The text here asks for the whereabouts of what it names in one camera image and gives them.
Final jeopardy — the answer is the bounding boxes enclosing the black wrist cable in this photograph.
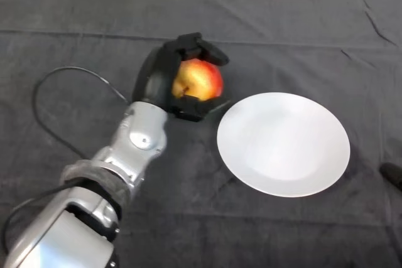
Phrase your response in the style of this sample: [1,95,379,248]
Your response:
[1,66,130,252]

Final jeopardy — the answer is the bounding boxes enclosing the dark grey cloth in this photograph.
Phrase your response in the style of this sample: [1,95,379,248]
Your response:
[0,0,402,268]

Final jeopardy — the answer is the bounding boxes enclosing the white round plate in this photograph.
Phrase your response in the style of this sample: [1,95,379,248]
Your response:
[216,92,351,199]

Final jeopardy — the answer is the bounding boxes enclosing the red yellow apple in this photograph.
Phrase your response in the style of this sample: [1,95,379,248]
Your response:
[171,58,225,101]

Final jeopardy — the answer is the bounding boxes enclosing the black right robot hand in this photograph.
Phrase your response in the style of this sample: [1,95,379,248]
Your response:
[379,161,402,191]

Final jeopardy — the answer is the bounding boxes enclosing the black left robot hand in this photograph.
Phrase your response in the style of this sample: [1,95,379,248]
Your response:
[131,31,233,124]

